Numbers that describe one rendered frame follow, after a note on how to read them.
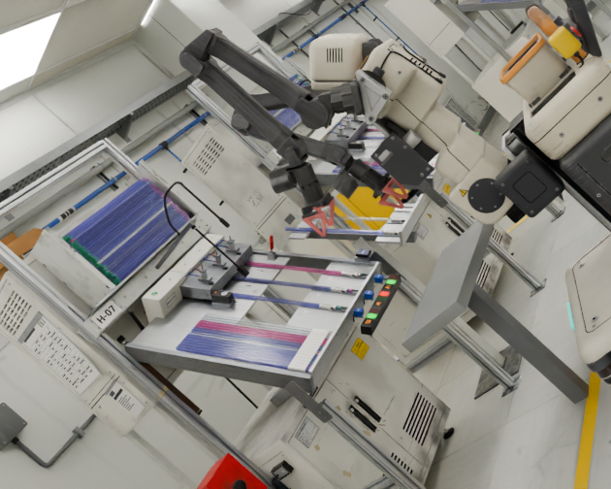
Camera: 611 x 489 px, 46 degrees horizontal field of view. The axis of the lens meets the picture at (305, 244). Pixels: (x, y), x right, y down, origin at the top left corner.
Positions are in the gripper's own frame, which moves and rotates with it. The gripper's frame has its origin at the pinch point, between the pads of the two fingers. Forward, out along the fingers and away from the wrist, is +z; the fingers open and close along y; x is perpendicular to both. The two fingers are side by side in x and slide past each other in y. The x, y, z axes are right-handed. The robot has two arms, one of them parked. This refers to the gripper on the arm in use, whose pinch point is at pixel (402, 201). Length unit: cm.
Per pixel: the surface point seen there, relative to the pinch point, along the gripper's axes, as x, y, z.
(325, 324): -42, -30, 3
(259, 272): -37, -61, -33
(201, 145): 8, -136, -114
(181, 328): -73, -41, -38
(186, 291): -62, -51, -48
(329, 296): -31, -42, -3
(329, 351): -50, -20, 10
